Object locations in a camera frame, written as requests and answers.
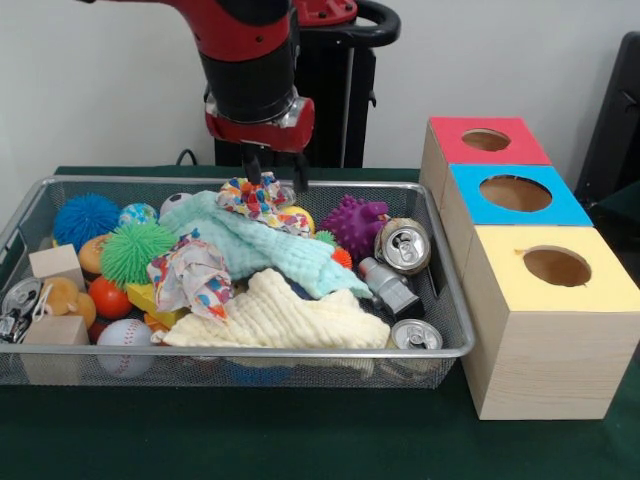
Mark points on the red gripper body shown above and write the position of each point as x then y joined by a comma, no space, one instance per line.
260,135

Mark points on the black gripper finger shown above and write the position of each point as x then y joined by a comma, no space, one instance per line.
250,165
301,172

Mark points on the mint green cloth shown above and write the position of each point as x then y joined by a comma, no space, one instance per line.
250,240

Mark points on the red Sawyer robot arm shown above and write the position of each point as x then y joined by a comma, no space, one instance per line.
240,40

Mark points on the wooden box with three holes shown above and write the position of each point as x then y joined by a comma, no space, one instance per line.
550,360

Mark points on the white cloth with colourful dots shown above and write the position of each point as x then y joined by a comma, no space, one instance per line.
260,200
185,275

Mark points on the purple spiky ball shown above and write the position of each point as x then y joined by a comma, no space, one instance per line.
352,222

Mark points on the crushed drink can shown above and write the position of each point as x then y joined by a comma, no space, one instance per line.
402,247

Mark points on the green spiky ball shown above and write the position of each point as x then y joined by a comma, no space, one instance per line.
132,252

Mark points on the cream cloth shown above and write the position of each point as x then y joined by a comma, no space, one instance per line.
280,320

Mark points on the blue spiky ball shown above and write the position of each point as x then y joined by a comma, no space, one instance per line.
85,220

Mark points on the silver drink can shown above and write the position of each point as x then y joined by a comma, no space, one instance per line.
415,334

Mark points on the dark green tablecloth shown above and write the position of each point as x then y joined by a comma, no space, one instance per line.
625,210
300,440

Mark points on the black chair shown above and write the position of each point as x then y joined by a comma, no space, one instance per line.
615,125

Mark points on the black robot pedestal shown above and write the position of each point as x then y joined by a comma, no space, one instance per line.
340,100

